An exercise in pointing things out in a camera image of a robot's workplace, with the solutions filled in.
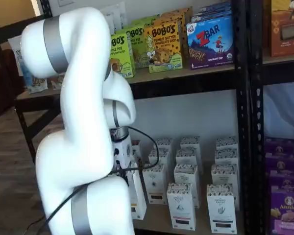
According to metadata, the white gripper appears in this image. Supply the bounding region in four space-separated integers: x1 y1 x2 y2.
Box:
112 137 134 184

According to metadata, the white pantry box yellow strip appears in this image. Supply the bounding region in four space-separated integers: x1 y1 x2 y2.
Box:
126 168 148 221
154 137 174 153
142 164 169 205
147 147 172 170

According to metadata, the tan low shelf board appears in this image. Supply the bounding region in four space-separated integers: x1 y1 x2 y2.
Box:
131 146 245 235

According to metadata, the white pantry box pink strip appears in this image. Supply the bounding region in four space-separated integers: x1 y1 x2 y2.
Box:
173 163 201 209
175 148 204 173
179 136 201 153
166 183 197 231

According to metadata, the white pantry box dark strip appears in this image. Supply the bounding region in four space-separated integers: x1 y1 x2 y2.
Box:
206 184 237 234
211 163 239 212
214 148 239 167
215 137 239 151

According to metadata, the tan high shelf board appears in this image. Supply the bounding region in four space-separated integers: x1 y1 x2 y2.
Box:
262 52 294 67
16 62 237 101

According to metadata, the green Bobo's apple pie box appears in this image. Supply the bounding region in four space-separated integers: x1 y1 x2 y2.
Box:
123 23 150 70
130 14 163 33
109 30 136 80

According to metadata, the yellow Bobo's peanut butter box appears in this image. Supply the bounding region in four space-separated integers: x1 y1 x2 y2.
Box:
159 6 194 28
144 19 184 74

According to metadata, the purple Annie's box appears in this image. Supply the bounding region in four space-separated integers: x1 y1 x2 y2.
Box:
269 185 294 235
264 137 294 156
269 169 294 190
265 152 294 172

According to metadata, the blue ZBar box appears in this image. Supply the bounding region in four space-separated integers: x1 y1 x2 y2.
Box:
191 1 234 24
186 15 235 71

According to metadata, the orange brown snack box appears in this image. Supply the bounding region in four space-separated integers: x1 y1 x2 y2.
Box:
269 0 294 58

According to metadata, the white granola pouch blue label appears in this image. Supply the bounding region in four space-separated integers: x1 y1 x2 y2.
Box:
8 36 49 95

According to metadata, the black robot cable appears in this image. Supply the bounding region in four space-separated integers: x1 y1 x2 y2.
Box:
35 126 160 235

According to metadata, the black metal shelving frame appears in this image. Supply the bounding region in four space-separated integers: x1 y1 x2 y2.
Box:
249 0 294 235
0 0 251 235

